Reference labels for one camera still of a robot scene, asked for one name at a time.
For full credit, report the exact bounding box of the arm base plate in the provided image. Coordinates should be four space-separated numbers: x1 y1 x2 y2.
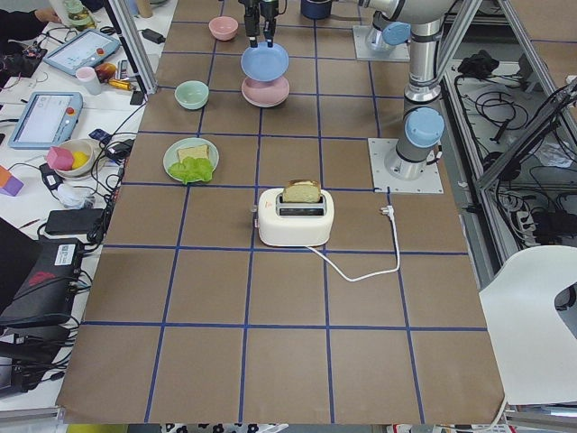
353 25 409 63
368 138 444 194

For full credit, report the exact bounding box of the pink bowl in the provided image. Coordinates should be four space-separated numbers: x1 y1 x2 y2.
208 16 239 41

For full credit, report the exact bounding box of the yellow toy fruit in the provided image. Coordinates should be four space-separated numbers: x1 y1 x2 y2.
71 152 90 170

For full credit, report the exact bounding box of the yellow utility knife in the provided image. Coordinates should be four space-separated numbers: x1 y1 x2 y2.
107 78 134 91

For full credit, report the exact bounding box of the pink cup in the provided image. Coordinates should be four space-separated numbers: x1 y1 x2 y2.
75 67 102 96

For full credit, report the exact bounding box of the lettuce leaf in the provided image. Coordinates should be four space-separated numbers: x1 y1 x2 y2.
168 157 214 184

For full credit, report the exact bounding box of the teach pendant near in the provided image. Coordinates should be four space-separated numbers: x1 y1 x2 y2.
8 92 83 150

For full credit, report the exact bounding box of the beige bowl with toys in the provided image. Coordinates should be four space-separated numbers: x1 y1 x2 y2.
55 138 97 179

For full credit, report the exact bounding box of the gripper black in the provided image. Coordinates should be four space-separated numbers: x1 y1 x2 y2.
238 0 279 48

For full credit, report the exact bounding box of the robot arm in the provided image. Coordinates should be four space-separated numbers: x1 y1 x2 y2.
239 0 410 48
358 0 481 180

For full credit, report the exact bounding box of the toast in toaster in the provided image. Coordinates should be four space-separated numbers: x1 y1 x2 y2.
281 180 321 203

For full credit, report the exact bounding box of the green bowl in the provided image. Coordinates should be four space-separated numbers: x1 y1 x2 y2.
174 80 209 110

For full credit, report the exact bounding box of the green plate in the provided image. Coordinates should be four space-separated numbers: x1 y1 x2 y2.
163 138 219 183

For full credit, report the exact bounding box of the teach pendant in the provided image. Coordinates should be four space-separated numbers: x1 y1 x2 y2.
43 29 121 76
8 92 83 150

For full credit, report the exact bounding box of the toy mango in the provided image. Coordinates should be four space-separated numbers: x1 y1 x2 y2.
95 62 117 83

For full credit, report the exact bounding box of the white toaster power cable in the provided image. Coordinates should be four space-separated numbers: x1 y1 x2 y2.
305 205 402 283

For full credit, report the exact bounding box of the black small power brick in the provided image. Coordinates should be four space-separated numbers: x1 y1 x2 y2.
141 29 166 44

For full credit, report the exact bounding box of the bread slice on plate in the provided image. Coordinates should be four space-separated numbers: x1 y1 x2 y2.
177 144 209 162

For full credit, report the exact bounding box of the pink plate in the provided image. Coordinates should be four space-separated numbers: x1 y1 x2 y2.
241 76 289 107

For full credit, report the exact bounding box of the white chair back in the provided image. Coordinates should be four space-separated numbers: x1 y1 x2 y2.
480 245 576 405

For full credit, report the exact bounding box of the black power adapter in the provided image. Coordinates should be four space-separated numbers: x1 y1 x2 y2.
44 208 104 235

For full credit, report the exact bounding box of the pink cube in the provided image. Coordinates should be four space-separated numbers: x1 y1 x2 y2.
46 146 74 170

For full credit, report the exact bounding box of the purple toy block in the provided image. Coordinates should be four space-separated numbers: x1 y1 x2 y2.
0 166 23 197

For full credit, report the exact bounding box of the black laptop computer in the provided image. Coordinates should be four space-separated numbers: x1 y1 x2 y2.
1 220 84 328

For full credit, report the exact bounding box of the blue plate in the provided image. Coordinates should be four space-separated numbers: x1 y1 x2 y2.
241 41 289 82

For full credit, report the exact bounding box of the teach pendant far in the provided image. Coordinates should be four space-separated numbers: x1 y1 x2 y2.
43 29 121 76

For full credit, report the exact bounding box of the aluminium frame post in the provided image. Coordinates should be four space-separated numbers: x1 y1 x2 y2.
105 0 158 95

